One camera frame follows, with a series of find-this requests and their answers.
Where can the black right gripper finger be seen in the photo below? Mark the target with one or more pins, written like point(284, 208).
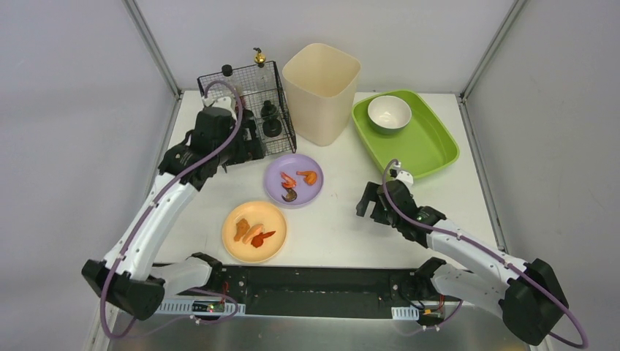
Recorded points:
point(373, 190)
point(362, 206)

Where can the dark brown shrimp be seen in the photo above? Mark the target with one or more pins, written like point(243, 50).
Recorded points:
point(290, 196)

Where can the white bowl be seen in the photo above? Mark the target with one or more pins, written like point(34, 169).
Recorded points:
point(388, 115)

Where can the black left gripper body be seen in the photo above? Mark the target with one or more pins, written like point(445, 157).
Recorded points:
point(248, 143)

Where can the glossy lid spice jar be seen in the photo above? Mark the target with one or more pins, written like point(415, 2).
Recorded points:
point(269, 111)

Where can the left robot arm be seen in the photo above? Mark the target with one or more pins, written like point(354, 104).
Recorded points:
point(126, 276)

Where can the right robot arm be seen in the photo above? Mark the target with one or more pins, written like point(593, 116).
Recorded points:
point(526, 296)

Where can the cream plastic bin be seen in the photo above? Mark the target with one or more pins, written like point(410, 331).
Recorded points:
point(320, 83)

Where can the fried chicken piece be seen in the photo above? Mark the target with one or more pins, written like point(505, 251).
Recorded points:
point(241, 229)

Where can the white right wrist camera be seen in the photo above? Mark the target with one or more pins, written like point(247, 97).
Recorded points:
point(398, 173)

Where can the black wire rack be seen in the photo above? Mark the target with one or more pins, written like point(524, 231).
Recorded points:
point(287, 141)

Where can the clear glass oil bottle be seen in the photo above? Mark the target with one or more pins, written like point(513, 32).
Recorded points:
point(263, 79)

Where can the orange shrimp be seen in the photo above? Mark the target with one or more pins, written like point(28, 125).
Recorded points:
point(288, 181)

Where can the pink sausage slice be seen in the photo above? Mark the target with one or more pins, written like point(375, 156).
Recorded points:
point(252, 232)

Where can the red shrimp piece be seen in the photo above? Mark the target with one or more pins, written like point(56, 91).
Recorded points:
point(259, 239)

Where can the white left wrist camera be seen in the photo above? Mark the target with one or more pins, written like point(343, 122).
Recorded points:
point(225, 102)

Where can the black lid spice jar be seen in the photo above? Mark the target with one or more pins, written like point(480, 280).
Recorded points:
point(271, 128)

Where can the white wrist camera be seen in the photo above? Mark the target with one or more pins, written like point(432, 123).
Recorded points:
point(225, 102)
point(398, 173)

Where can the green plastic tub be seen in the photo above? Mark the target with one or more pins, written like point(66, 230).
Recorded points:
point(424, 147)

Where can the red label sauce bottle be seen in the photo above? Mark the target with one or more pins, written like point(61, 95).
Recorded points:
point(231, 79)

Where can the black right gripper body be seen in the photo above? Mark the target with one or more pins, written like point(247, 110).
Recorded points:
point(376, 207)

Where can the orange plate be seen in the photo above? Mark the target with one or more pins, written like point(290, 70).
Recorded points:
point(255, 212)

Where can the purple plate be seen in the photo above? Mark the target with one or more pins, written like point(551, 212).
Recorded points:
point(291, 164)

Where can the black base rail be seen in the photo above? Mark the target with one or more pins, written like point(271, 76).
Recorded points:
point(366, 293)

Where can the orange chicken drumstick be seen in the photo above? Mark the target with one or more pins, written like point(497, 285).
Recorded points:
point(309, 177)

